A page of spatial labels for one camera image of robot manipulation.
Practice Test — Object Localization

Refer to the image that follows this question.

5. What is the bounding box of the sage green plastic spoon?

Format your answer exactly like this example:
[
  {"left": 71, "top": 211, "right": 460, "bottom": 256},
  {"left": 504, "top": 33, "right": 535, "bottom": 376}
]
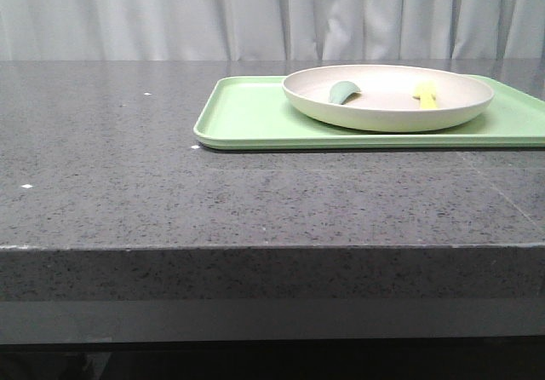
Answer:
[{"left": 329, "top": 80, "right": 361, "bottom": 105}]

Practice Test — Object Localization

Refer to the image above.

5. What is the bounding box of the light green serving tray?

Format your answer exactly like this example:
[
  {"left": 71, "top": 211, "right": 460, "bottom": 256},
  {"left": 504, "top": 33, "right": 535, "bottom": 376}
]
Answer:
[{"left": 193, "top": 76, "right": 544, "bottom": 150}]

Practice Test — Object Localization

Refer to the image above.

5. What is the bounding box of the yellow plastic fork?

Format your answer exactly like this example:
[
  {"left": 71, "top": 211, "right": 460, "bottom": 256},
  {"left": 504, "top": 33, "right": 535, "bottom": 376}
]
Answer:
[{"left": 413, "top": 81, "right": 437, "bottom": 109}]

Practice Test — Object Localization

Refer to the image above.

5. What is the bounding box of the grey pleated curtain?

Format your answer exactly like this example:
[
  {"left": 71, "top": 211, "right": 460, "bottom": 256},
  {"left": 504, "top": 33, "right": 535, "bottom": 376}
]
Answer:
[{"left": 1, "top": 0, "right": 544, "bottom": 60}]

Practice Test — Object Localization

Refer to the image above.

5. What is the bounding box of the cream round plate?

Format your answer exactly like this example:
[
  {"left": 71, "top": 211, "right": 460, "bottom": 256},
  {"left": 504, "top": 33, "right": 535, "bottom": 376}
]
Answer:
[{"left": 282, "top": 65, "right": 494, "bottom": 133}]

